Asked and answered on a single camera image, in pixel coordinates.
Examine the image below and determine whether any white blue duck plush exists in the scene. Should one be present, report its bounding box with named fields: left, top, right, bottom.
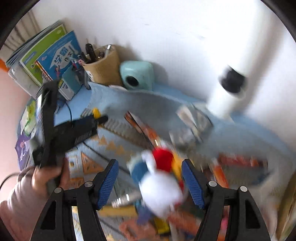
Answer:
left=126, top=148, right=188, bottom=218

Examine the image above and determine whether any pink sleeve forearm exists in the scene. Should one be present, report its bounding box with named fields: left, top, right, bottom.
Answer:
left=1, top=167, right=48, bottom=240

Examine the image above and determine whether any person left hand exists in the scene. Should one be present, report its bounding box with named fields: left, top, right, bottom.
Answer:
left=32, top=158, right=70, bottom=198

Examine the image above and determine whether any yellow toy figure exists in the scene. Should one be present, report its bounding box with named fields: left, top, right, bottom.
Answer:
left=92, top=108, right=101, bottom=119

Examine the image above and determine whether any blue workbook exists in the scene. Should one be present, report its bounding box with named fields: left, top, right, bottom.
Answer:
left=36, top=31, right=82, bottom=80

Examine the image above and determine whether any blue patterned woven mat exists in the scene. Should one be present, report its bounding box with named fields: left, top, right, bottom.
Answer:
left=58, top=83, right=295, bottom=240

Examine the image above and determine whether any green workbook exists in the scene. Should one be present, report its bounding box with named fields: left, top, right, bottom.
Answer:
left=19, top=21, right=67, bottom=87

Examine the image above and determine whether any tan pen holder box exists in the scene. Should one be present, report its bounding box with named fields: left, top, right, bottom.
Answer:
left=82, top=45, right=123, bottom=86

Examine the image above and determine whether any red snack box far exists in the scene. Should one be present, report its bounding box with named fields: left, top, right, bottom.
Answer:
left=125, top=111, right=160, bottom=148

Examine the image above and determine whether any grey plaid bow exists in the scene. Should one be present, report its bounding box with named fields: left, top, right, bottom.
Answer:
left=169, top=105, right=213, bottom=149

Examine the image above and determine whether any mint instant camera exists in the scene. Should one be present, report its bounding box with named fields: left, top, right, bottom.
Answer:
left=119, top=61, right=155, bottom=90

